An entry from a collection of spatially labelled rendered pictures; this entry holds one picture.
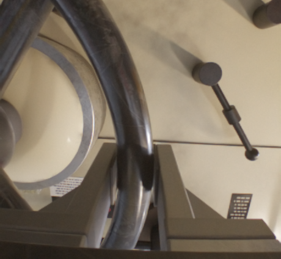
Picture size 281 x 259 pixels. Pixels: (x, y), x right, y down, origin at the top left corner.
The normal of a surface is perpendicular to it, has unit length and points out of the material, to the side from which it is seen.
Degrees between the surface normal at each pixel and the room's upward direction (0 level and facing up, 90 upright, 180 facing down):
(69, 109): 94
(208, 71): 90
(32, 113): 92
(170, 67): 90
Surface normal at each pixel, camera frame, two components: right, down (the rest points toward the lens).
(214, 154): -0.03, 0.25
